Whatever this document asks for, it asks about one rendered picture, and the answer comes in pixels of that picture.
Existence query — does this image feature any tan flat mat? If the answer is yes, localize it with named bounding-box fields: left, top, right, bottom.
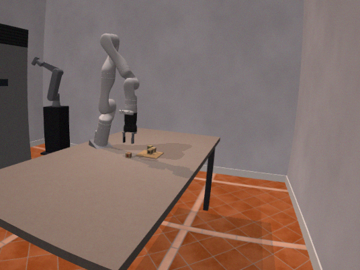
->
left=136, top=150, right=164, bottom=159

